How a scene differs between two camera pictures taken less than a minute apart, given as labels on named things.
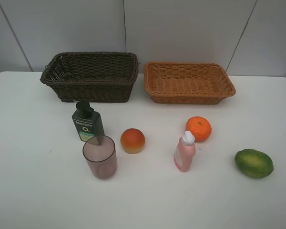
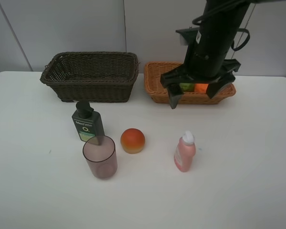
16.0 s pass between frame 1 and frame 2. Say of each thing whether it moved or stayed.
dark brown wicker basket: stayed
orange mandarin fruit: moved
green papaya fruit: moved
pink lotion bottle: stayed
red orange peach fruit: stayed
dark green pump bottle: stayed
